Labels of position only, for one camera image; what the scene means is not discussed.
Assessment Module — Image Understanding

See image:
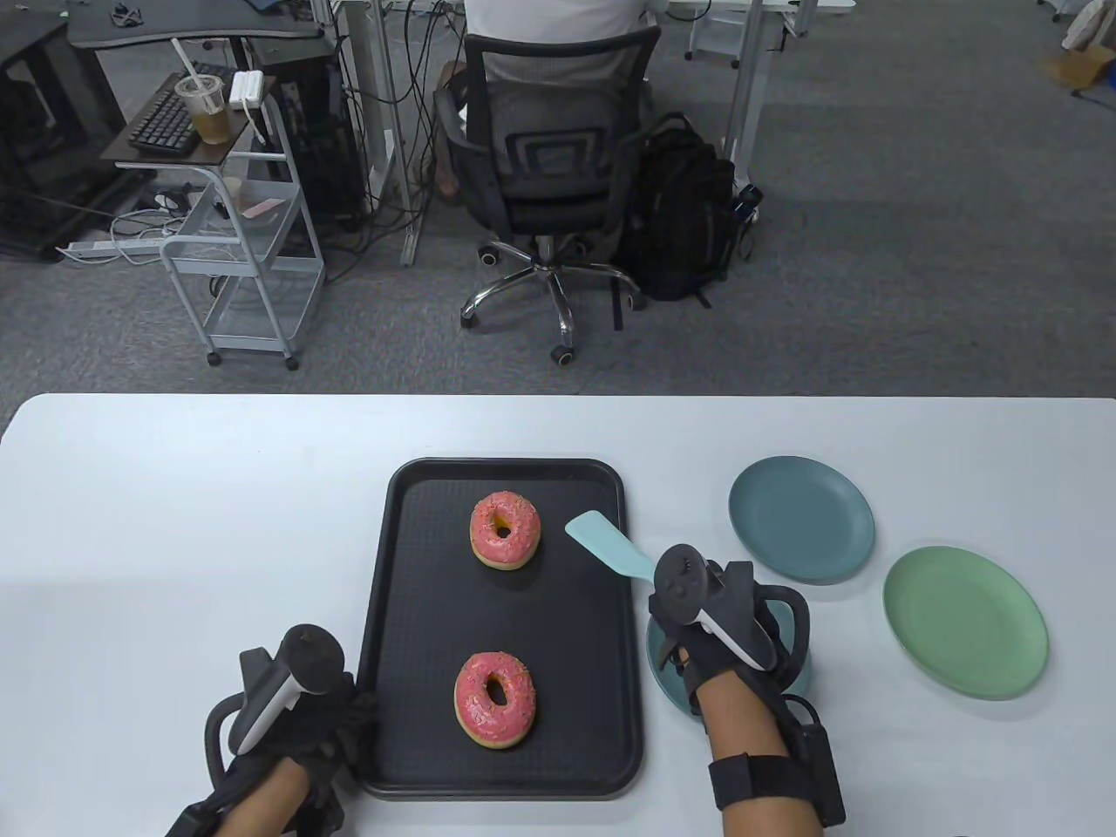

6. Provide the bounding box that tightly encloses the person's right hand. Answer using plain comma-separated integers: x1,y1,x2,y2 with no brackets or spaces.
648,593,790,718

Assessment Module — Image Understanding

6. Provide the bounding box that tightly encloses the person's left hand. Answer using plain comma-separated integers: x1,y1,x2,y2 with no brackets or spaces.
222,673,380,816

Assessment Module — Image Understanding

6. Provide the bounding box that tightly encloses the teal round plate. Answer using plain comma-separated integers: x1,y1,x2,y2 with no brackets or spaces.
728,455,876,586
646,602,814,718

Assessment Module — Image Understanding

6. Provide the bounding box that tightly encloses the black white handheld controller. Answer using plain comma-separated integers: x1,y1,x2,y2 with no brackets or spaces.
652,543,812,698
204,623,346,786

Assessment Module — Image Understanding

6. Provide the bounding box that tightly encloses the pink frosted mini donut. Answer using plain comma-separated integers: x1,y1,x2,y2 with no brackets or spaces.
453,650,537,751
469,491,542,572

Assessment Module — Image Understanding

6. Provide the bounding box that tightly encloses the black baking tray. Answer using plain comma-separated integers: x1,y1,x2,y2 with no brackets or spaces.
357,458,646,801

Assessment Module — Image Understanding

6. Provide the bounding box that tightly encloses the light blue dessert shovel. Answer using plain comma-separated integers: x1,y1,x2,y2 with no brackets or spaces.
564,511,657,581

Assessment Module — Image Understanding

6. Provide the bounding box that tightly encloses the person's right forearm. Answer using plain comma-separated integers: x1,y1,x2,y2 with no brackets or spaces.
697,676,825,837

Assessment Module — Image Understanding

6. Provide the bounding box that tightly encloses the person's left forearm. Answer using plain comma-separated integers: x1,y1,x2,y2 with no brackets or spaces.
218,757,315,837

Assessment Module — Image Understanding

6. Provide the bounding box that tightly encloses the green round plate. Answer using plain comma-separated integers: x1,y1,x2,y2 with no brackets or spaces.
882,546,1050,701

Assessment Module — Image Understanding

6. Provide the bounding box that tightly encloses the black backpack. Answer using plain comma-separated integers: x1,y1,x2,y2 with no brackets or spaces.
615,112,742,308

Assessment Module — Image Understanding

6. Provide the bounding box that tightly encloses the white power strip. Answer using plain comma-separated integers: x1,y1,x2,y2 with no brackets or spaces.
57,237,175,262

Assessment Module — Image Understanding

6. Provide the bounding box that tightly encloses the black mesh office chair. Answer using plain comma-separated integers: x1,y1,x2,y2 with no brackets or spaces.
433,24,663,365

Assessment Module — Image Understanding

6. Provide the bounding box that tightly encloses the black computer tower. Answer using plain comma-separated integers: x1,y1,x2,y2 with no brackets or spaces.
253,35,367,232

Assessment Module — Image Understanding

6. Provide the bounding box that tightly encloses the white rolling cart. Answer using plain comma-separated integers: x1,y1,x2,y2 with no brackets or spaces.
100,74,328,371

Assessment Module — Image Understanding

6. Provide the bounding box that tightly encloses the plastic drink cup with straw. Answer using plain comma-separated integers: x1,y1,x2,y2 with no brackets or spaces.
171,37,232,146

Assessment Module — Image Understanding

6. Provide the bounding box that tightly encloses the black keyboard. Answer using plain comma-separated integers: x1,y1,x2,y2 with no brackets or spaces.
128,63,241,156

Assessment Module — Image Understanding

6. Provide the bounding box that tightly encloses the white rolling cabinet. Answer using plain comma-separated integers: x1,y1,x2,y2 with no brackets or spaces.
684,0,752,69

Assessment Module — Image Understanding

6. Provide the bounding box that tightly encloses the white power adapter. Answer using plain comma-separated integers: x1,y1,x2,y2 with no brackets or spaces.
228,71,267,145

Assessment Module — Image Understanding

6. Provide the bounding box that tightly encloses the cardboard box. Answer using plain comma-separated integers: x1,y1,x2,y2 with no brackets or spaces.
1042,44,1116,97

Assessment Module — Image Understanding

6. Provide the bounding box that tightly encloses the black desk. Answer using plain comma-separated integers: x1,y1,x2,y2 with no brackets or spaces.
65,0,325,53

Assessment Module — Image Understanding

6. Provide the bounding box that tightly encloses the white plastic item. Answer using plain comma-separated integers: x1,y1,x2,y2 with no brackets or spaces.
1059,0,1116,51

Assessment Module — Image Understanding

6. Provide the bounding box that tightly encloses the black wrist camera strap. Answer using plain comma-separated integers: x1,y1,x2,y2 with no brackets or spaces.
708,696,848,827
166,767,350,837

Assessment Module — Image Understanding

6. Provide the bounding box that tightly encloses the white cable bundle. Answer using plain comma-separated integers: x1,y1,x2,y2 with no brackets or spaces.
109,208,188,262

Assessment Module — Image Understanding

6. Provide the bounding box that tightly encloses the white desk frame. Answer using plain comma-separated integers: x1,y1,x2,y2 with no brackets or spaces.
331,0,428,267
724,0,860,193

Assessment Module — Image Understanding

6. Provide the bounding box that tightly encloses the black cable bundle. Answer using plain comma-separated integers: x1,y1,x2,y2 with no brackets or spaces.
327,0,446,284

